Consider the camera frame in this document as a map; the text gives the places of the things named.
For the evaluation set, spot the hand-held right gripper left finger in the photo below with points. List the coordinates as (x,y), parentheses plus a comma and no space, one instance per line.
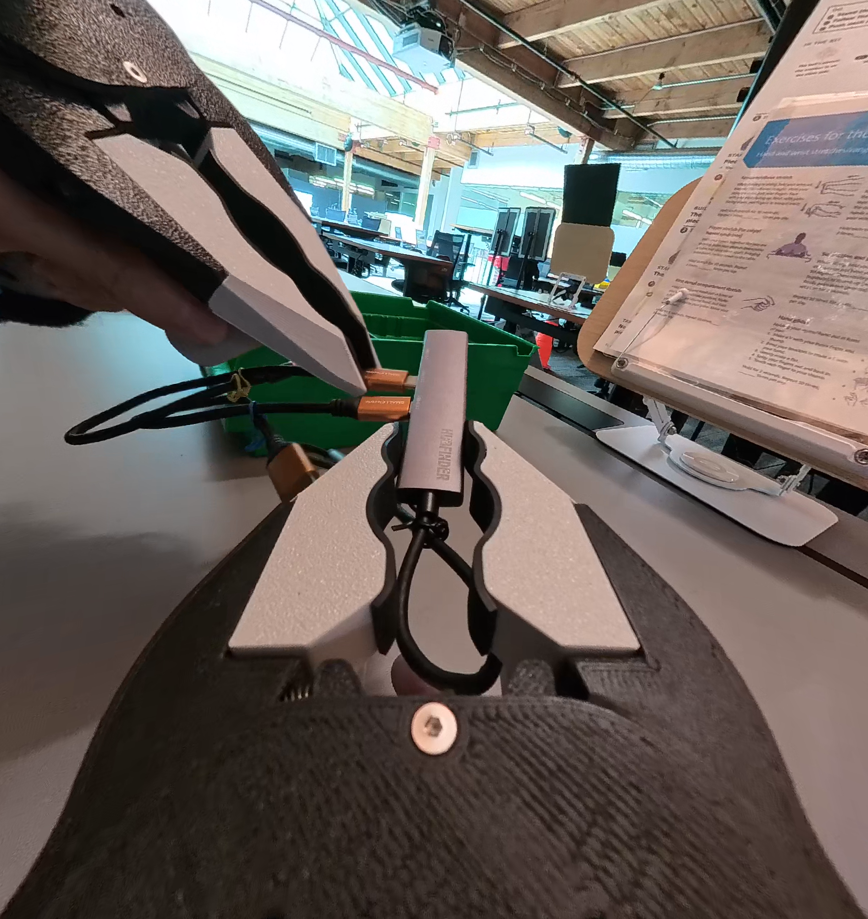
(312,574)

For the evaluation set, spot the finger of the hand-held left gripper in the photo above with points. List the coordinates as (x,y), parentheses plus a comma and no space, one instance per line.
(261,301)
(283,215)

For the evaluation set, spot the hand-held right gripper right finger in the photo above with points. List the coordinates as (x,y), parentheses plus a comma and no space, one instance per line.
(556,574)

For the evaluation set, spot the grey usb hub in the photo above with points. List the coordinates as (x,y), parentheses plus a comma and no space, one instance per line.
(434,431)

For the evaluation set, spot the green plastic bin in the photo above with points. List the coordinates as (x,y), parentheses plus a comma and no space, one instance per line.
(498,366)

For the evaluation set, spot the light grey desk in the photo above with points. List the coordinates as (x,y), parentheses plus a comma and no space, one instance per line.
(728,610)

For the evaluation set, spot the person's right hand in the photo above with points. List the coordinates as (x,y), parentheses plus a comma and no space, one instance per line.
(411,678)

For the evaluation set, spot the person's left hand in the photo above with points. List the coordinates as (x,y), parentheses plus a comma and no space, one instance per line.
(82,273)

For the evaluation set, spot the black office chair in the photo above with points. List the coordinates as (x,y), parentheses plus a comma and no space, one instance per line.
(448,251)

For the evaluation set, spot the wooden book stand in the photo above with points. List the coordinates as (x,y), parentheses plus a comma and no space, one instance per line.
(764,510)

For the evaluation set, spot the white ceiling projector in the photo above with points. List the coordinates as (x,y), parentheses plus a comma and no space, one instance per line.
(423,44)

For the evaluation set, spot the clear acrylic stand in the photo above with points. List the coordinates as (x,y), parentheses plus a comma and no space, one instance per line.
(574,287)

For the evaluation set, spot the beige rounded board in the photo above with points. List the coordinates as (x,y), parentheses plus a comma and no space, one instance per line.
(583,251)

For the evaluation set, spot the black rectangular panel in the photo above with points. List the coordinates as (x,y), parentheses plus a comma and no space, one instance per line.
(592,194)

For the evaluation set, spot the blue-header exercise sheet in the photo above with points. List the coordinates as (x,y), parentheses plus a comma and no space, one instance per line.
(800,287)

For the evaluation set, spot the black metal pole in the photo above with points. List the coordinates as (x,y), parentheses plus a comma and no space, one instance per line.
(785,43)

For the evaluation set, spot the white instruction sheet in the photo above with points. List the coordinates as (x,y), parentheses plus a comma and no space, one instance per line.
(836,72)

